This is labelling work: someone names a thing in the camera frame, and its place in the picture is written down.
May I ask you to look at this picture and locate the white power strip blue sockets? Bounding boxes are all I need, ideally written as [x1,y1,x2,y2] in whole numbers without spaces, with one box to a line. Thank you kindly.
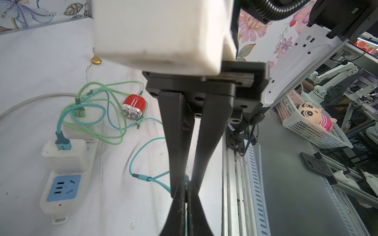
[1,95,106,225]

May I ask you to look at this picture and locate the black flat device on floor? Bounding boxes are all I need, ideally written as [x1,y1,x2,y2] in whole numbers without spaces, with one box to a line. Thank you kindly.
[299,152,338,185]

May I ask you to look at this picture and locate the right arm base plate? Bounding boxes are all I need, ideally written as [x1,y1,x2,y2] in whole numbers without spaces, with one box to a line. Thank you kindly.
[225,113,265,156]

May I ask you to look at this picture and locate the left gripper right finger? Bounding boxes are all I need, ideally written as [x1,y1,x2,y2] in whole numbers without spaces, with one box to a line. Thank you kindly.
[187,182,213,236]

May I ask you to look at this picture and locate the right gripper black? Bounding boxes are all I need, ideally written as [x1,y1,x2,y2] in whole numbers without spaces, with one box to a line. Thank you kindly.
[142,61,269,195]

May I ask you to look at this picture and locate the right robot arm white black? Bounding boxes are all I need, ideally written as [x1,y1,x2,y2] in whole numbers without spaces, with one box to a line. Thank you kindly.
[143,1,378,195]

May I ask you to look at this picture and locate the white charger light green cable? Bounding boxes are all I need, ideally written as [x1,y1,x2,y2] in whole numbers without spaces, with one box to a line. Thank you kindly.
[57,80,148,146]

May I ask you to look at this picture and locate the aluminium rail front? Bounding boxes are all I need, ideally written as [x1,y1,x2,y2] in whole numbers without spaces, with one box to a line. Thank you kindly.
[221,133,271,236]

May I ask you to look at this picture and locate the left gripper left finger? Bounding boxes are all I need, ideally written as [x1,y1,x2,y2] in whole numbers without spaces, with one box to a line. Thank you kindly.
[160,183,186,236]

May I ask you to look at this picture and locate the white charger teal cable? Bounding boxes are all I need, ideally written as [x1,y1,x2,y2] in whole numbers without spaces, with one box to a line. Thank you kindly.
[41,89,190,236]

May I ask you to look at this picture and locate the white plastic basket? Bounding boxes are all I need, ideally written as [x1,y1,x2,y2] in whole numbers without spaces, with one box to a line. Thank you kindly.
[276,91,353,149]

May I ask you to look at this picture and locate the cartoon boy plush doll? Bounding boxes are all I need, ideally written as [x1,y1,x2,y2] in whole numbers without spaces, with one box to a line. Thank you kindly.
[297,102,337,132]

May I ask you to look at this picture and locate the small brass knob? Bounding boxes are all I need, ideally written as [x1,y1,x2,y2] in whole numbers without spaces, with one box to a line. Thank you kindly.
[91,47,102,65]

